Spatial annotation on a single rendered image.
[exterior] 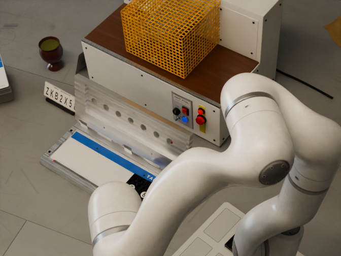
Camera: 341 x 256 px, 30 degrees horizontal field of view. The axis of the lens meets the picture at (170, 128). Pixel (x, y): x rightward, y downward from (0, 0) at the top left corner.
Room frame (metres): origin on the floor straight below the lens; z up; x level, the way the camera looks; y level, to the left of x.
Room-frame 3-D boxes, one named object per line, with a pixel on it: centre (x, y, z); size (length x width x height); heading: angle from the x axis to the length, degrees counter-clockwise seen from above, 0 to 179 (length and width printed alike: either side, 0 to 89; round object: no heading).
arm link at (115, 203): (0.72, 0.13, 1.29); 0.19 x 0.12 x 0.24; 7
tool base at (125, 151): (1.18, 0.19, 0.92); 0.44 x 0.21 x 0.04; 50
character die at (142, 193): (1.07, 0.10, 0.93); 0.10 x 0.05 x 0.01; 140
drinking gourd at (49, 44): (1.68, 0.40, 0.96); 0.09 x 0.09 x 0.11
